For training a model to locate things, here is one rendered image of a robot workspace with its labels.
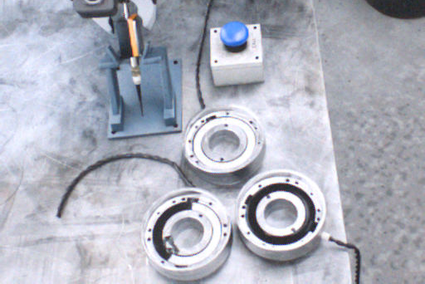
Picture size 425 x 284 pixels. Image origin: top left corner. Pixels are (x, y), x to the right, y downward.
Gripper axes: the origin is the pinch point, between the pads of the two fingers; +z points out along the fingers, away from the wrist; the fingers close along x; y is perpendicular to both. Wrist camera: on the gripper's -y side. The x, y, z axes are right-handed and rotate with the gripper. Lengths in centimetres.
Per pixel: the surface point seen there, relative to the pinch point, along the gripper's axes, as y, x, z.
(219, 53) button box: 0.5, -11.0, 7.4
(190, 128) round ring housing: -10.6, -6.6, 8.7
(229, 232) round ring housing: -26.3, -11.0, 7.8
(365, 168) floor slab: 32, -39, 92
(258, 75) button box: -1.7, -15.9, 10.4
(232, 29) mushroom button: 2.0, -13.1, 4.4
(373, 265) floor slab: 6, -37, 92
